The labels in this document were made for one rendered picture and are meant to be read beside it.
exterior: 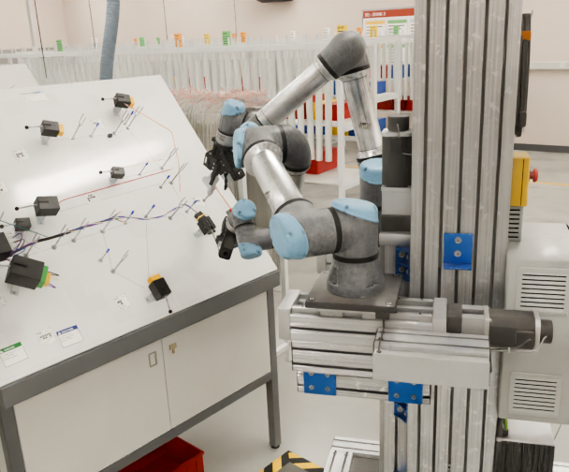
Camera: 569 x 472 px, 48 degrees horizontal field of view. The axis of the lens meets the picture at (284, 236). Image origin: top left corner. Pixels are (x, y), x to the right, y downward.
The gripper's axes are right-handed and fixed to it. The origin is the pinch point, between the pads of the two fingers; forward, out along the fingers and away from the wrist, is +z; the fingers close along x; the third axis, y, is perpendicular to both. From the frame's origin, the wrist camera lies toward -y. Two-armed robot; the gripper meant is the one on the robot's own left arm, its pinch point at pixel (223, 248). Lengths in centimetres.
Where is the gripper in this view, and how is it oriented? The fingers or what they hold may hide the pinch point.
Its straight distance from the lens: 245.9
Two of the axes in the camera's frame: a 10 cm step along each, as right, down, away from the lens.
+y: 1.5, -9.0, 4.1
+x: -9.4, -2.6, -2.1
